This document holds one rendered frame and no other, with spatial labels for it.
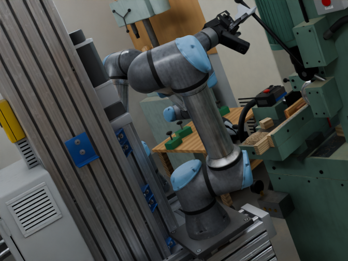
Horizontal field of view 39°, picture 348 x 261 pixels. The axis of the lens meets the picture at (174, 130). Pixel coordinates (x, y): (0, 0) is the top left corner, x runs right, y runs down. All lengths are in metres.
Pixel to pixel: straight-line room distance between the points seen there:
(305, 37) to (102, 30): 3.41
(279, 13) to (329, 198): 0.74
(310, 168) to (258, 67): 1.76
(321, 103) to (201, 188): 0.55
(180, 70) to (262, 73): 2.31
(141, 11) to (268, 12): 2.27
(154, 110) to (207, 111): 2.85
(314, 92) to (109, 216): 0.83
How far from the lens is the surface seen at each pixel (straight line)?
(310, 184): 2.02
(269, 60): 3.54
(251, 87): 3.76
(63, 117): 1.59
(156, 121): 4.32
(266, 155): 1.92
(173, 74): 1.35
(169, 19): 4.54
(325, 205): 2.04
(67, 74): 1.57
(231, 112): 3.68
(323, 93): 1.79
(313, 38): 1.72
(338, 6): 1.66
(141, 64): 1.36
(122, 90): 2.16
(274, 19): 1.93
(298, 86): 2.05
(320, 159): 1.92
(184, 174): 1.55
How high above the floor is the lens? 1.63
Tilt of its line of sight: 17 degrees down
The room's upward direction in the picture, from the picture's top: 23 degrees counter-clockwise
